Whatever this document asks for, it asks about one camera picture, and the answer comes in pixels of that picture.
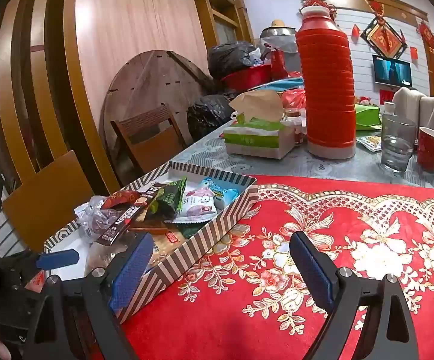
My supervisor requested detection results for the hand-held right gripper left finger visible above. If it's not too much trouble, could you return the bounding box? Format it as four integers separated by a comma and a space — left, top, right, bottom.
24, 232, 155, 360

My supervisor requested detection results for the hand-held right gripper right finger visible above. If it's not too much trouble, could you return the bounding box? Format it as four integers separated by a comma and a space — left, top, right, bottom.
289, 230, 420, 360

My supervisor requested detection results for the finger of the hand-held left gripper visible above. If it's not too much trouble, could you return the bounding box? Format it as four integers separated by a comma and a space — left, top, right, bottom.
35, 249, 80, 271

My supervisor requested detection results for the orange clear biscuit packet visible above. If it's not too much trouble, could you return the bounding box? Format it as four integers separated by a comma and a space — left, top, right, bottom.
142, 229, 188, 271

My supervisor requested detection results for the brown coffee stick packet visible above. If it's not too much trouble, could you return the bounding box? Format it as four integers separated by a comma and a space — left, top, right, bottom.
95, 185, 161, 246

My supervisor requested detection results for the striped cardboard box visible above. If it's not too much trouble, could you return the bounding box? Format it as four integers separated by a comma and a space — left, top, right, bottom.
44, 161, 259, 325

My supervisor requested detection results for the clear plastic snack bag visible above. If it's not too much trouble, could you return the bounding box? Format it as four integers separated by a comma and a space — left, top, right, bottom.
75, 195, 128, 239

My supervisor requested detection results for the red snack packet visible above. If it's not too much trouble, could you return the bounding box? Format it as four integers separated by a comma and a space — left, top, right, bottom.
101, 191, 143, 211

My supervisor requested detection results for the black green-edged snack packet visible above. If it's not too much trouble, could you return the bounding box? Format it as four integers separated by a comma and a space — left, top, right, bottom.
146, 178, 188, 220

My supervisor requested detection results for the white purple snack packet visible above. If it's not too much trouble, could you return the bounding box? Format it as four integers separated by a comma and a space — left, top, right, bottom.
174, 185, 218, 224

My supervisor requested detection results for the wooden slatted chair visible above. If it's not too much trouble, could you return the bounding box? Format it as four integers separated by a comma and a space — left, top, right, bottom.
0, 0, 128, 252

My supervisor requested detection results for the red floral tablecloth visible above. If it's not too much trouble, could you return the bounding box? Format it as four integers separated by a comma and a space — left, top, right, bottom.
121, 174, 434, 360

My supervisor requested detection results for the grey lace tablecloth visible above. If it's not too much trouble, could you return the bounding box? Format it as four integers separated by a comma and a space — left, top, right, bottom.
168, 118, 434, 192

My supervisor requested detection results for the blue white snack packet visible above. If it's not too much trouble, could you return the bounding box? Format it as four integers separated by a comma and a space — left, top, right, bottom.
198, 178, 239, 211

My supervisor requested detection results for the wooden folding chair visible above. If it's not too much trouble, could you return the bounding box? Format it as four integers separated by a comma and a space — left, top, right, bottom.
110, 103, 188, 175

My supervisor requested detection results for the small printed packet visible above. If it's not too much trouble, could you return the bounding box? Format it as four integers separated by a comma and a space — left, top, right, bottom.
356, 135, 382, 152

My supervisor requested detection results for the green white tissue box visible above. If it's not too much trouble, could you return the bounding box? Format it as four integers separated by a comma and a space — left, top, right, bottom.
222, 90, 296, 160

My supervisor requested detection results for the clear glass tumbler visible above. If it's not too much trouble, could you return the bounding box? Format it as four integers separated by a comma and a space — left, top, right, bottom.
380, 114, 418, 174

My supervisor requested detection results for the red speckled mug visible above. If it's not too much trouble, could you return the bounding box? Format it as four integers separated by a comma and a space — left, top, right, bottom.
416, 127, 434, 173

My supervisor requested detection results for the red plastic bag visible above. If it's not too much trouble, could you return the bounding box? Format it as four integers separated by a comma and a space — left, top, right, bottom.
281, 88, 308, 109

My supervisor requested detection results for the black garbage bag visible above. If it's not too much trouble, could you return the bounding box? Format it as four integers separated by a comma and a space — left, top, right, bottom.
207, 41, 259, 79
187, 94, 236, 139

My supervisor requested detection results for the red ribbed thermos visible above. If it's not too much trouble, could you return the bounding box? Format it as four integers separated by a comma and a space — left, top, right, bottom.
295, 5, 357, 160

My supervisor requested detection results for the blue bag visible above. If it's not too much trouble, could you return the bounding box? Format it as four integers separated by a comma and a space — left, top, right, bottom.
252, 77, 304, 91

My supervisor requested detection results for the grey cloth on chair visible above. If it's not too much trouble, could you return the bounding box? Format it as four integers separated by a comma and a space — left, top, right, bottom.
391, 87, 434, 147

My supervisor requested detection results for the round wooden tabletop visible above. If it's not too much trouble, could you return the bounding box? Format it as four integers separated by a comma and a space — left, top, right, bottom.
99, 50, 218, 166

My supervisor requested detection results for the red plastic basin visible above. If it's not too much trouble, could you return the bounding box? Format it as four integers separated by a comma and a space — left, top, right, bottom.
221, 64, 272, 91

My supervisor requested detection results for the television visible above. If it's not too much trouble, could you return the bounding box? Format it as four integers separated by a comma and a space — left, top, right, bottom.
372, 54, 412, 87

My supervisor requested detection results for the metal pot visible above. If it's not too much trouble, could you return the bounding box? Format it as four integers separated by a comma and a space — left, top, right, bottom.
260, 20, 296, 40

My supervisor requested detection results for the light wooden wardrobe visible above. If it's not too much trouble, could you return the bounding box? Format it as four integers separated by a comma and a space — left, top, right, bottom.
75, 0, 255, 121

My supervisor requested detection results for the diamond red wall decoration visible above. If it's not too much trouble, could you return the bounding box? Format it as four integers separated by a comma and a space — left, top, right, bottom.
360, 0, 408, 60

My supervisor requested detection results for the red knot wall ornament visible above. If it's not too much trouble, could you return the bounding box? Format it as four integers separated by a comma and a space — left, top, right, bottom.
417, 20, 434, 49
301, 0, 337, 16

